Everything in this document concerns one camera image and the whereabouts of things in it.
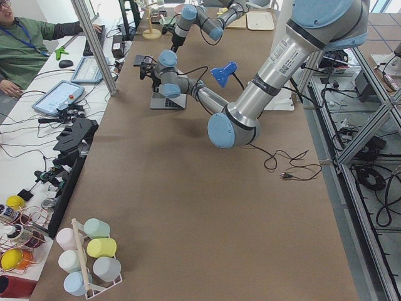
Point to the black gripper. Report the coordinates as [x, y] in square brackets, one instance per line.
[155, 77]
[175, 41]

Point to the grey laptop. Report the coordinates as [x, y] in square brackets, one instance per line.
[159, 102]

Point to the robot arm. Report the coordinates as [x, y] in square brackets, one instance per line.
[312, 26]
[192, 14]

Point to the folded grey cloth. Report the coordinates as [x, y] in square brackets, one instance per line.
[139, 59]

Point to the mint green bowl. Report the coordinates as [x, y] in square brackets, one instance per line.
[166, 20]

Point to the wooden cup tree stand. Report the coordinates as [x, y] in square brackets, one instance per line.
[151, 8]

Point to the blue desk lamp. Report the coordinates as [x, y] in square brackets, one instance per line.
[222, 74]

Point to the blue teach pendant upper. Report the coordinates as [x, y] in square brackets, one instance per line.
[87, 72]

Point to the blue teach pendant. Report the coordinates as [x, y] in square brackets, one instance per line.
[58, 98]
[87, 72]

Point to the wooden cutting board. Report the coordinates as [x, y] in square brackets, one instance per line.
[236, 21]

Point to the white plastic tray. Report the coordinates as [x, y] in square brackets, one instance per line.
[260, 21]

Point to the black computer mouse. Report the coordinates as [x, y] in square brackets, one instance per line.
[65, 63]

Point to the blue teach pendant lower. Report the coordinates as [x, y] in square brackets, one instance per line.
[58, 98]

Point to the black slotted tool holder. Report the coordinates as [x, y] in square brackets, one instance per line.
[72, 135]

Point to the person in green jacket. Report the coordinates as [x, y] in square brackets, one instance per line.
[23, 52]

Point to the mint green cup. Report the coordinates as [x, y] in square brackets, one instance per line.
[96, 228]

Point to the yellow cup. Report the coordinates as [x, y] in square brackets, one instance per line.
[100, 247]

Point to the yellow lemon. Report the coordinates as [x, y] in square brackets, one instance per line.
[16, 202]
[11, 259]

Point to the pink cup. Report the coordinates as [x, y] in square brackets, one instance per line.
[66, 239]

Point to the sauce bottle with label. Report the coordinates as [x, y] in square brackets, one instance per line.
[9, 215]

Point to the grey cup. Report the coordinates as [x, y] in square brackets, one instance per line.
[106, 268]

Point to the white cup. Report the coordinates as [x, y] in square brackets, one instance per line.
[69, 261]

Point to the light blue cup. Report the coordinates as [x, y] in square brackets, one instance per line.
[74, 284]

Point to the aluminium frame post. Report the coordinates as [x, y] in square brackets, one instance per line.
[89, 31]

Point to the copper wire bottle rack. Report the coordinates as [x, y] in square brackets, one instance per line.
[30, 236]

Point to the white wire cup rack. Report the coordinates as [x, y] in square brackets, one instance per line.
[94, 286]

